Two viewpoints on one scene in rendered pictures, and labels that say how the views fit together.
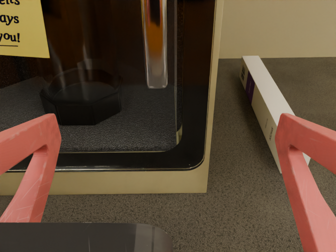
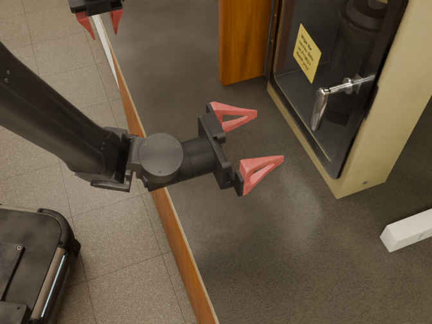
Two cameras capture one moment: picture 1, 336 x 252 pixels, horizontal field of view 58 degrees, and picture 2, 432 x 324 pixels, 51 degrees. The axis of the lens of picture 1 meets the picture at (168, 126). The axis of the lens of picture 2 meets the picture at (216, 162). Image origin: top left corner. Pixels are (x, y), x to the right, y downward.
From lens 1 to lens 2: 0.62 m
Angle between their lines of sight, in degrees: 49
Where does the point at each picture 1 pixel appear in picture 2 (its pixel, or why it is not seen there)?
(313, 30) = not seen: outside the picture
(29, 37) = (310, 72)
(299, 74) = not seen: outside the picture
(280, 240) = (324, 241)
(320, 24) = not seen: outside the picture
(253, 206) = (341, 225)
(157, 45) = (314, 116)
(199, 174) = (337, 186)
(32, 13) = (314, 67)
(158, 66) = (312, 122)
